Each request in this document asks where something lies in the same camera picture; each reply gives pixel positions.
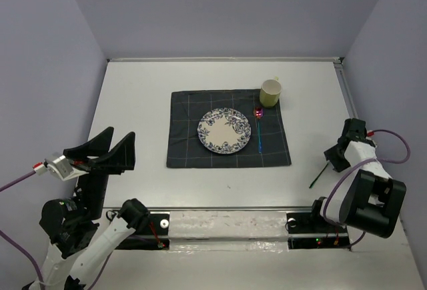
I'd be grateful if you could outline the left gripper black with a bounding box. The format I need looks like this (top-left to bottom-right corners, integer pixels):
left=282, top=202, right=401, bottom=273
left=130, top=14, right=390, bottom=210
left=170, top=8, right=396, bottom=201
left=65, top=124, right=138, bottom=219

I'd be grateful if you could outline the iridescent fork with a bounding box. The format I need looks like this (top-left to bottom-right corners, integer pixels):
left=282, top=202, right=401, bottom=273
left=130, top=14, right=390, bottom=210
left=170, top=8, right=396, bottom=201
left=309, top=163, right=329, bottom=189

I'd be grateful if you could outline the pale yellow mug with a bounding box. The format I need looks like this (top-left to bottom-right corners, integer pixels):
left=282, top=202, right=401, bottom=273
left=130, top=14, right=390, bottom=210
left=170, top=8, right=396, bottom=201
left=260, top=77, right=282, bottom=108

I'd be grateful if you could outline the iridescent spoon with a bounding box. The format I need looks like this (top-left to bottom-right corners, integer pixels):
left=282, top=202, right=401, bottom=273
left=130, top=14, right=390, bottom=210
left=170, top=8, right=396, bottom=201
left=254, top=107, right=264, bottom=154

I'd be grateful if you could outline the blue floral ceramic plate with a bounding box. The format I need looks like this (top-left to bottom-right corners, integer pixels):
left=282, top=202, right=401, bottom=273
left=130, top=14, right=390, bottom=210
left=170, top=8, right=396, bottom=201
left=197, top=107, right=252, bottom=155

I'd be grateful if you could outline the dark grey checked cloth placemat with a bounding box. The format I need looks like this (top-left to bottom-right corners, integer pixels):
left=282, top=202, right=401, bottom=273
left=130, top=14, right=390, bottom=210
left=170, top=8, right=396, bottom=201
left=166, top=89, right=292, bottom=169

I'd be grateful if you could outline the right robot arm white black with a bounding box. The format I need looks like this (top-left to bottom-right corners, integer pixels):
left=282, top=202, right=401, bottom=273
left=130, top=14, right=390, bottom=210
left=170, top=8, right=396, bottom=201
left=307, top=118, right=411, bottom=239

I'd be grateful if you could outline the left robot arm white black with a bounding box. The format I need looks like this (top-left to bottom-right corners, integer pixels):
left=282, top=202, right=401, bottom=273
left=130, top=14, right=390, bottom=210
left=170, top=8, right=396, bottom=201
left=25, top=127, right=149, bottom=289

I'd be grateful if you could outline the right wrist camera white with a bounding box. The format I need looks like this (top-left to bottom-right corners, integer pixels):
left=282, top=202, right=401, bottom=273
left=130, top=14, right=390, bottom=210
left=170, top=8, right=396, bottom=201
left=366, top=131, right=378, bottom=148

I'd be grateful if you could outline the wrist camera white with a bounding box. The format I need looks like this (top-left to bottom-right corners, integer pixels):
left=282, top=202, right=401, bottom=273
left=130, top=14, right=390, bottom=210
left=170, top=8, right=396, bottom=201
left=33, top=155, right=88, bottom=181
left=366, top=131, right=378, bottom=148

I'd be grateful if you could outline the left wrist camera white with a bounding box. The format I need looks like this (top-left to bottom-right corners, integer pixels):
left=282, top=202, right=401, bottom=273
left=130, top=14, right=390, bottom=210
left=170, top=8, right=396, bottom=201
left=33, top=155, right=88, bottom=181

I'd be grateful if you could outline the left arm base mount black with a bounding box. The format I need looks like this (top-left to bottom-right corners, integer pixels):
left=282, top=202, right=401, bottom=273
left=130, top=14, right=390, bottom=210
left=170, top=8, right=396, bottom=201
left=116, top=211, right=170, bottom=251

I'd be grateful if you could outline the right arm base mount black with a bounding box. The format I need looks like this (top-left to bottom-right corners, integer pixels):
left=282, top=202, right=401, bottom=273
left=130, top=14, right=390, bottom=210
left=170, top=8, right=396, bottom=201
left=285, top=212, right=351, bottom=250

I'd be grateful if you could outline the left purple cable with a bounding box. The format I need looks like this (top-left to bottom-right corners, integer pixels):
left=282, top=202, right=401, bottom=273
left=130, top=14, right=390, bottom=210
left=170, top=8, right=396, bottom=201
left=0, top=169, right=111, bottom=290

